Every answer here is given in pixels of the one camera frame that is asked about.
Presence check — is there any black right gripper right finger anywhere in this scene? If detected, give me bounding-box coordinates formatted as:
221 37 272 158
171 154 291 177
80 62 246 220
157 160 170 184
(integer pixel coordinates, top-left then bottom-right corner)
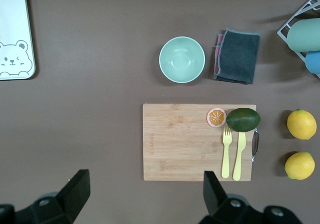
199 171 305 224

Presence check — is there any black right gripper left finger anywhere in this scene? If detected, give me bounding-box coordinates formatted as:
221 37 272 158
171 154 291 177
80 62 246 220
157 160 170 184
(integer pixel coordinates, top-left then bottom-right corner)
0 169 91 224

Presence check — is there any yellow plastic fork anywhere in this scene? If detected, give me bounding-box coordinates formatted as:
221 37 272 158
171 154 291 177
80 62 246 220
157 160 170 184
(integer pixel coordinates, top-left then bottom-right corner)
221 126 233 179

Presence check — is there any yellow plastic knife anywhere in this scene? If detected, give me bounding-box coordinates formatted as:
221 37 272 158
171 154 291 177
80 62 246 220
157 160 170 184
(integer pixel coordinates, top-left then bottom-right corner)
232 131 247 182

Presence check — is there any wooden cutting board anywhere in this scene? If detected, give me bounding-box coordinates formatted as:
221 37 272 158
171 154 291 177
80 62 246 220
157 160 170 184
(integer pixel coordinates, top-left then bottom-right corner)
142 103 257 182

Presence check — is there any toy orange slice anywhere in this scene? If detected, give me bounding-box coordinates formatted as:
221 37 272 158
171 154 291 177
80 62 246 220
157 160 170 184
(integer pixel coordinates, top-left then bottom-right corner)
206 107 228 128

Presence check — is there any dark green avocado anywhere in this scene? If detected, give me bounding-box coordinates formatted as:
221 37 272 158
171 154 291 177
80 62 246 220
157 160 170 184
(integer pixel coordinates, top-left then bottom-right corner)
225 107 261 133

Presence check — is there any yellow lemon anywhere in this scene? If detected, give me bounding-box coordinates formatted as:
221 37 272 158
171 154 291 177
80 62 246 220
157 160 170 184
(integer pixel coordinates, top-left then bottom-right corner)
286 109 318 140
284 151 316 180

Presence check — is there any mint green bowl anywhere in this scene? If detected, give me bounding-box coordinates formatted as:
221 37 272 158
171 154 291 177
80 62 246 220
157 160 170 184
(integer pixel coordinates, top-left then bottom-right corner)
158 36 206 84

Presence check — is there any dark grey folded cloth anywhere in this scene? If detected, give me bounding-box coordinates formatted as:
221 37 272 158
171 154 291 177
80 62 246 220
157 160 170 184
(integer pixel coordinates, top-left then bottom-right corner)
213 28 261 85

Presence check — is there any light blue cup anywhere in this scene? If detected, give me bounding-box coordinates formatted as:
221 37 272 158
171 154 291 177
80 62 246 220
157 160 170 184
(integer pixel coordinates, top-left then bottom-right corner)
305 50 320 75

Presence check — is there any cream bear print tray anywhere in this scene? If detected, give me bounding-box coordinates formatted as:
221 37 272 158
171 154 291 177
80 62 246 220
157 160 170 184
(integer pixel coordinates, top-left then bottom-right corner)
0 0 36 81

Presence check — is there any sage green cup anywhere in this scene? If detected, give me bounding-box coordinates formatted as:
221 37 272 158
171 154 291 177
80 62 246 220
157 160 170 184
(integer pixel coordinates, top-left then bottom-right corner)
286 18 320 52

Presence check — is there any white wire cup rack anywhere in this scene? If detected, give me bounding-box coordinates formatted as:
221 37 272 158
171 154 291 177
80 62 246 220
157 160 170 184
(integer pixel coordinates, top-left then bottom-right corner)
276 0 320 79

